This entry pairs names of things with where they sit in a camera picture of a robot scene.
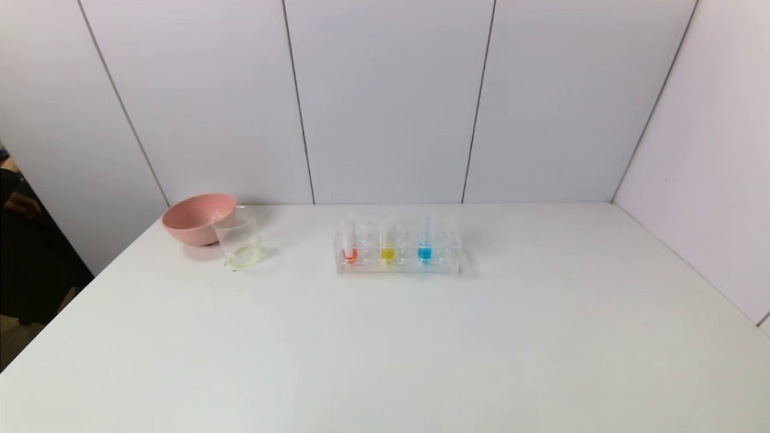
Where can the bystander bare hand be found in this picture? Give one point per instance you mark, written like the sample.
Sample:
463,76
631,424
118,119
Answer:
23,205

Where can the test tube with yellow pigment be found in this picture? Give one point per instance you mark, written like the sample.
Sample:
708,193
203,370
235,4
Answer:
388,254

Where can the clear glass beaker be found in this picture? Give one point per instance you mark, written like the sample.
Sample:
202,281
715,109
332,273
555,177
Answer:
240,243

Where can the test tube with red pigment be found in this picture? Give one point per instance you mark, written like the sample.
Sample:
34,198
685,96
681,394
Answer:
349,252

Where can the test tube with blue pigment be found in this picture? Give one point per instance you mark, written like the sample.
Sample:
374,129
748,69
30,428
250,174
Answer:
425,252

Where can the clear acrylic test tube rack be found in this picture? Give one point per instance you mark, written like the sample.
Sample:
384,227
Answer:
445,252

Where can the bystander in black clothing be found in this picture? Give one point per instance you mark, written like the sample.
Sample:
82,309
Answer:
30,264

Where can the pink plastic bowl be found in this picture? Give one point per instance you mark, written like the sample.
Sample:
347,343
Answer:
191,219

